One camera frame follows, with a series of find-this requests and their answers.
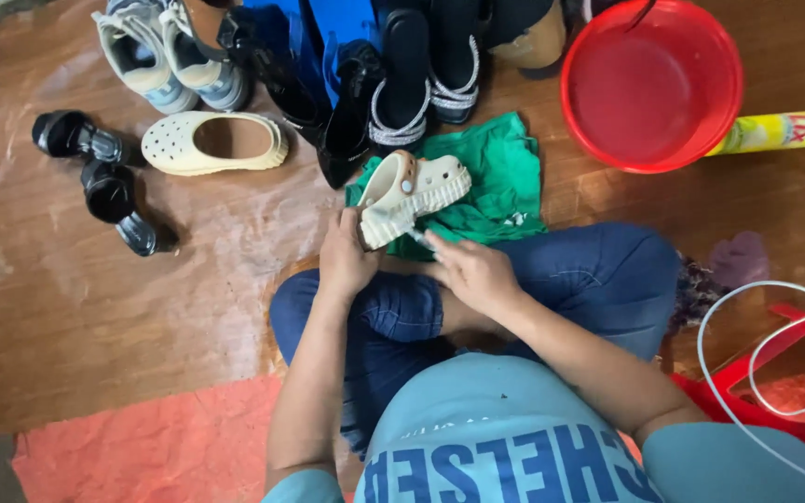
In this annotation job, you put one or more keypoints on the person's right hand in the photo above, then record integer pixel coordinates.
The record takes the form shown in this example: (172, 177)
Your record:
(479, 276)

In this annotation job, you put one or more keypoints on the person's left hand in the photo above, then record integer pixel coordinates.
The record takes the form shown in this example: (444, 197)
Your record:
(342, 260)

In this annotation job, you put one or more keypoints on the person's right fingers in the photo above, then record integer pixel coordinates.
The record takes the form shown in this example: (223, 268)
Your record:
(446, 246)

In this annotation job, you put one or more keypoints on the small white brush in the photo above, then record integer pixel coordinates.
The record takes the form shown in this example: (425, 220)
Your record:
(418, 236)

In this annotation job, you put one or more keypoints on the green cloth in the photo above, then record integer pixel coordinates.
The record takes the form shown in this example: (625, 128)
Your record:
(504, 181)

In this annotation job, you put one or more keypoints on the person's blue jeans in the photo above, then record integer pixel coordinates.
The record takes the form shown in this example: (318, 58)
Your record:
(584, 279)

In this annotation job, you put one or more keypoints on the black pointed shoe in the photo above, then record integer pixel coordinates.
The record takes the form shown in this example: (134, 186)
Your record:
(345, 133)
(280, 84)

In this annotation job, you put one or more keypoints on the person's light blue shirt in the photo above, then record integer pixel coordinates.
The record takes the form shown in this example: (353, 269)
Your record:
(500, 433)

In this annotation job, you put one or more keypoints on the black and tan shoe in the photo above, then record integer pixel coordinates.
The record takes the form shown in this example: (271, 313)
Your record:
(528, 38)

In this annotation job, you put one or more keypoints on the red plastic basin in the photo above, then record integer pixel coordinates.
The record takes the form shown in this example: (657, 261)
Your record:
(647, 98)

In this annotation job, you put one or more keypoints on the dark patterned cloth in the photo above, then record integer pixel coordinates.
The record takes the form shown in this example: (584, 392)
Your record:
(694, 293)

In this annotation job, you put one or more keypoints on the purple cloth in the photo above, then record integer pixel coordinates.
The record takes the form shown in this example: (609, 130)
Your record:
(739, 258)

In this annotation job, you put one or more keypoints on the grey and cream sneaker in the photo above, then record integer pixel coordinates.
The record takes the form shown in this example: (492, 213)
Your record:
(207, 73)
(140, 70)

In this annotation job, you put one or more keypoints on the red plastic stool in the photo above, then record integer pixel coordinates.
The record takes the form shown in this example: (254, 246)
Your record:
(710, 402)

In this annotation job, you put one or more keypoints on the black heeled sandal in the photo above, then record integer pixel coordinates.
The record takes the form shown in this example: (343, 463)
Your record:
(110, 195)
(67, 134)

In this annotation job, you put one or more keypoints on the yellow detergent bottle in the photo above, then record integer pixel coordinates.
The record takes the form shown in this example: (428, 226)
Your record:
(773, 131)

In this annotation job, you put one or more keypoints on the orange floor mat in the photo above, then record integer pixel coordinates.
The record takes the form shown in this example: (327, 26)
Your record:
(165, 447)

